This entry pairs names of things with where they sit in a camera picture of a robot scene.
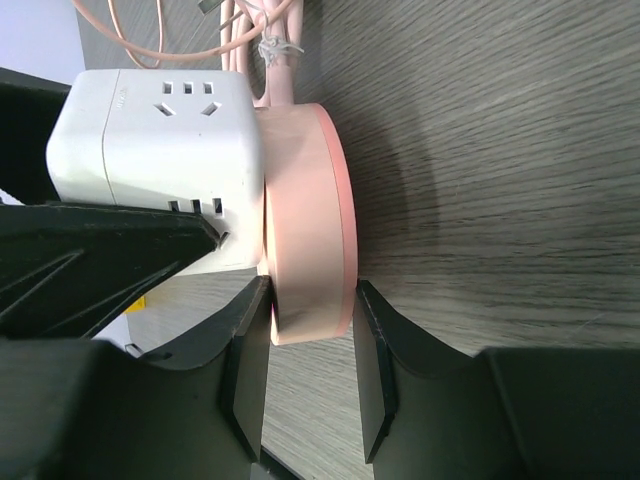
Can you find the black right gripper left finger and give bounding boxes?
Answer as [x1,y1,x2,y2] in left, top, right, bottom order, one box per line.
[1,276,271,479]

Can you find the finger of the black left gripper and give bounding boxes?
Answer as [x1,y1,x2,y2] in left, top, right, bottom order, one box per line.
[1,69,220,340]

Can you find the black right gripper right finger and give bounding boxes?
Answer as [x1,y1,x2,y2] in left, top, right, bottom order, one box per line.
[353,281,639,479]

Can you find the yellow cube plug adapter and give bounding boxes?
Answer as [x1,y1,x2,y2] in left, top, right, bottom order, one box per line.
[124,296,146,314]

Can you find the white cube plug adapter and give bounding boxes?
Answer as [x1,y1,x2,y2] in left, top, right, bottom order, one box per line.
[46,69,264,275]

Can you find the round pink power socket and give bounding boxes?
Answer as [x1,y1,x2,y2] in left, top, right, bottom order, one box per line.
[257,104,358,345]

